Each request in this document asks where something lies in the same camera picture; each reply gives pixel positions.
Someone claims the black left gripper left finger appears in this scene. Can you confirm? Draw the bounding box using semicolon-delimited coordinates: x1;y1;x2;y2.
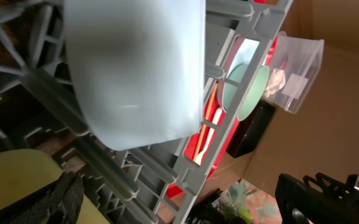
0;172;84;224

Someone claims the yellow plastic cup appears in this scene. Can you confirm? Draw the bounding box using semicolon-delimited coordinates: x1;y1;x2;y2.
0;149;108;224

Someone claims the light blue round plate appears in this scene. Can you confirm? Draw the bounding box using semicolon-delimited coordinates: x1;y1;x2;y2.
216;37;261;108

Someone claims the wooden chopstick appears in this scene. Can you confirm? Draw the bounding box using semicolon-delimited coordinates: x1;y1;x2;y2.
193;83;218;163

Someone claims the crumpled white tissue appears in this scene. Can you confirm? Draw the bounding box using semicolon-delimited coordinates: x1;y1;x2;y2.
264;68;286;98

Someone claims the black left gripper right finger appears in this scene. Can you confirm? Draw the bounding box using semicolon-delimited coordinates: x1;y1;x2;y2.
275;172;359;224

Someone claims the clear plastic waste bin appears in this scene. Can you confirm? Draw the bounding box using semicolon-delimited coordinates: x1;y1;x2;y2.
263;31;325;114

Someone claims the red plastic tray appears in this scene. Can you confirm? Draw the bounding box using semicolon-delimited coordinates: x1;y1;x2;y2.
165;0;278;200

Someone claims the black plastic tray bin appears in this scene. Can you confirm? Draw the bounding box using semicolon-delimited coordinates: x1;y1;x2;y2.
226;100;276;158

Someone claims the mint green bowl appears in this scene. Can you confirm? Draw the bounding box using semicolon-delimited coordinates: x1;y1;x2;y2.
222;63;269;121

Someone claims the grey plastic dishwasher rack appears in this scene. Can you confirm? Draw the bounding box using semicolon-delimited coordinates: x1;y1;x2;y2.
0;0;294;224

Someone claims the white plastic fork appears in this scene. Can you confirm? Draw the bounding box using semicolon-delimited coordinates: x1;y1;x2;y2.
195;108;223;165

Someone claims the light blue bowl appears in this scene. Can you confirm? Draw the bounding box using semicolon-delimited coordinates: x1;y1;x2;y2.
63;0;206;151

